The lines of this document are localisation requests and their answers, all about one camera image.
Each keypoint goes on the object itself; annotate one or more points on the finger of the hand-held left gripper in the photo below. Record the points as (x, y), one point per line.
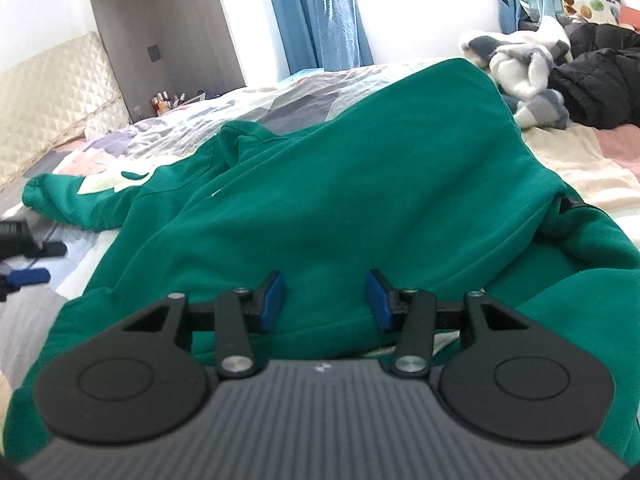
(52, 249)
(30, 276)

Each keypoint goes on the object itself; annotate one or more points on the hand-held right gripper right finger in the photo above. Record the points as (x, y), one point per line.
(377, 300)

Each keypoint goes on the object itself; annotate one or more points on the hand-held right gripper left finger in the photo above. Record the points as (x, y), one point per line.
(272, 300)

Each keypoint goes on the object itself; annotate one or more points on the green hoodie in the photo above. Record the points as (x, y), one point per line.
(350, 200)

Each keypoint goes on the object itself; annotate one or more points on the cream quilted headboard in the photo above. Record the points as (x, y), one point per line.
(50, 100)

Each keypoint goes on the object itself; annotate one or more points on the group of small bottles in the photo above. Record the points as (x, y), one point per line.
(162, 102)

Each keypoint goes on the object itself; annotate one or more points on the patchwork bed sheet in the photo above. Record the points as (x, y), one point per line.
(300, 95)

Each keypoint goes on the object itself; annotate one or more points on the light blue hanging garment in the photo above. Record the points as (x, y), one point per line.
(340, 30)

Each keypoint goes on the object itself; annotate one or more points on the white grey plush toy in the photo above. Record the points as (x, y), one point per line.
(520, 67)

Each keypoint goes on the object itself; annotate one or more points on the blue curtain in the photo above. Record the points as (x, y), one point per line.
(290, 10)

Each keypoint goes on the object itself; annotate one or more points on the black puffer jacket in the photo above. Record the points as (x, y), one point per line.
(600, 80)

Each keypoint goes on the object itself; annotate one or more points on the polka dot pillow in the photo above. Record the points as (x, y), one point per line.
(595, 7)

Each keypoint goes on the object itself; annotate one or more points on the pink box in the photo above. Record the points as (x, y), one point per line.
(631, 19)

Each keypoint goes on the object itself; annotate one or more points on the grey wall switch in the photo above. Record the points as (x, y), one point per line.
(154, 53)

